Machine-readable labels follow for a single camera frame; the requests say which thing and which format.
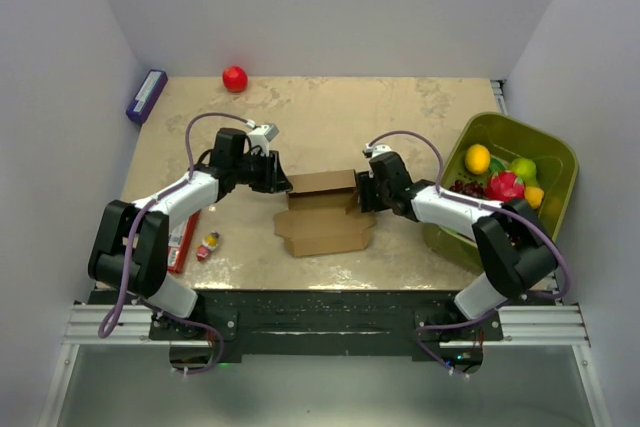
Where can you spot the orange toy fruit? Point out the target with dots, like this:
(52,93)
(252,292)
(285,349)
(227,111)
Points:
(477,159)

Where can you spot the brown cardboard box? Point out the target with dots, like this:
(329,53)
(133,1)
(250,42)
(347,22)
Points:
(323,215)

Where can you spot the yellow toy lemon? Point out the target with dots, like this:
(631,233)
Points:
(534,196)

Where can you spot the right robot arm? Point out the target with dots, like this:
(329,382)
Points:
(514,248)

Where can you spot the dark red toy grapes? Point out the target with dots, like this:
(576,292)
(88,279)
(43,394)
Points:
(472,188)

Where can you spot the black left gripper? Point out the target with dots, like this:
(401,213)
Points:
(273,180)

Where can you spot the small colourful toy figure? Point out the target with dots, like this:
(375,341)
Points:
(207,246)

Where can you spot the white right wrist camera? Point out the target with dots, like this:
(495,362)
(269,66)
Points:
(371,151)

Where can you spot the purple rectangular box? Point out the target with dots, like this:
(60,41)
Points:
(146,97)

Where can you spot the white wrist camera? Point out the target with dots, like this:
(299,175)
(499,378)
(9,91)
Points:
(371,151)
(260,137)

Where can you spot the pink dragon fruit toy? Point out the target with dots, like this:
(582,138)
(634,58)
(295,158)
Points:
(504,186)

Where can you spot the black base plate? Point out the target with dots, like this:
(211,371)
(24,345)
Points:
(343,323)

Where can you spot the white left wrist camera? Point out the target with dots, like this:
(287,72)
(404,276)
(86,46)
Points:
(260,137)

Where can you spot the red rectangular packet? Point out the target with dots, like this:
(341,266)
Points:
(180,239)

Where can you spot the red apple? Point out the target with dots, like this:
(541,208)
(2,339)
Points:
(235,79)

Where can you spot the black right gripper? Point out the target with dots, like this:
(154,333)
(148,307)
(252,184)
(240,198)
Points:
(367,202)

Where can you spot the green toy pear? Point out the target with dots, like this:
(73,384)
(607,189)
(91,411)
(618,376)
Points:
(526,169)

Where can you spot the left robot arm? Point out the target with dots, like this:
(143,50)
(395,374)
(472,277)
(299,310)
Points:
(132,238)

